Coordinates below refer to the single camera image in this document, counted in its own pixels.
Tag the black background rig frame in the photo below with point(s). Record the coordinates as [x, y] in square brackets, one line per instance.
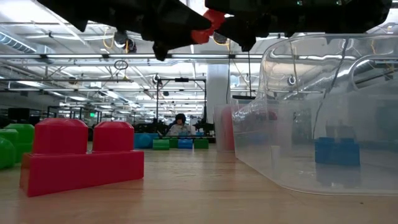
[182, 80]

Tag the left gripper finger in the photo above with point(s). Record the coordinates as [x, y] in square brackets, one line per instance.
[194, 25]

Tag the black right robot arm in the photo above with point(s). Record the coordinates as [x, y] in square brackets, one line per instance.
[348, 14]

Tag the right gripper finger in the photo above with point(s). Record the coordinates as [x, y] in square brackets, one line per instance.
[220, 6]
[234, 29]

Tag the black background monitor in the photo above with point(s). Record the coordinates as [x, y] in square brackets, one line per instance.
[18, 114]

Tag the long green studded brick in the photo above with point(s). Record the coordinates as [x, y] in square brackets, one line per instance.
[160, 144]

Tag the person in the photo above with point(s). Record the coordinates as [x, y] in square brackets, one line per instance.
[180, 127]

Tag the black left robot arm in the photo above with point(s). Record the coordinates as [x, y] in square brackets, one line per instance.
[77, 12]

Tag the red-orange studded brick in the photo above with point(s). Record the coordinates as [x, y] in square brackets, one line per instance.
[216, 18]

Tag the small blue studded brick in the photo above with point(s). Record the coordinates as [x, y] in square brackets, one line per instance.
[185, 144]

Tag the small blue toy block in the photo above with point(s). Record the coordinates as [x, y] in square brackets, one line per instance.
[337, 152]

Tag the red two-stud toy block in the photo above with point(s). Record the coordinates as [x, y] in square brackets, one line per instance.
[77, 171]

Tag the clear plastic bin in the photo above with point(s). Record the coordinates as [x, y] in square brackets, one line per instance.
[295, 168]
[217, 130]

